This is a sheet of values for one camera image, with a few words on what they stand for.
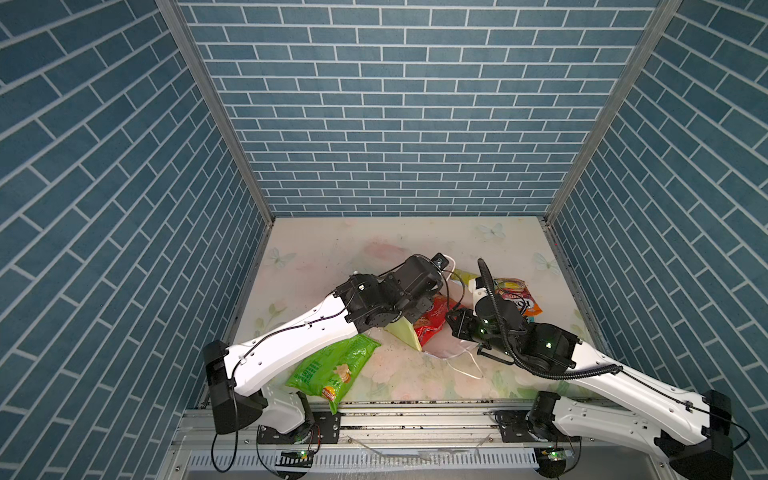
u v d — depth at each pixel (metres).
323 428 0.74
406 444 0.72
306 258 1.08
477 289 0.66
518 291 0.95
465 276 0.57
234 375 0.39
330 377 0.77
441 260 0.57
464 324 0.62
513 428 0.74
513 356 0.51
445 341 0.75
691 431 0.40
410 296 0.49
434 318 0.80
